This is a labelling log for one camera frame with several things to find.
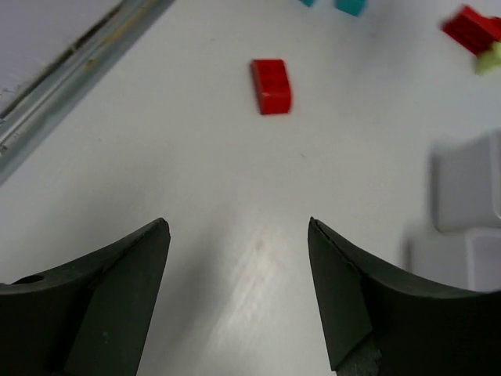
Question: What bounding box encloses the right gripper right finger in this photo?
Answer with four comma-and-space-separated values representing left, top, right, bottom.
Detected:
308, 219, 500, 375

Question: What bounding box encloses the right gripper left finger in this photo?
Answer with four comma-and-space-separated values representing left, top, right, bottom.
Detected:
1, 219, 171, 375

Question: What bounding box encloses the red curved lego brick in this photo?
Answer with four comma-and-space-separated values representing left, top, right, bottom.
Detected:
250, 59, 293, 115

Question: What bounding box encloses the red lego piece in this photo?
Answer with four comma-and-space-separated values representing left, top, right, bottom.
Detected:
441, 5, 500, 56

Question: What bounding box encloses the pale lime lego brick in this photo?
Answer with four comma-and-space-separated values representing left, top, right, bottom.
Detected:
474, 42, 501, 75

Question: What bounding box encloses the right white divided container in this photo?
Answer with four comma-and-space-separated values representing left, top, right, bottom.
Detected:
405, 131, 500, 292

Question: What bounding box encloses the long cyan lego brick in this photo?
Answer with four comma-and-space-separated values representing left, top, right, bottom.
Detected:
334, 0, 368, 17

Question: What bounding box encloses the aluminium table rail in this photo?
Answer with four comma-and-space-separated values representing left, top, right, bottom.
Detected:
1, 1, 172, 183

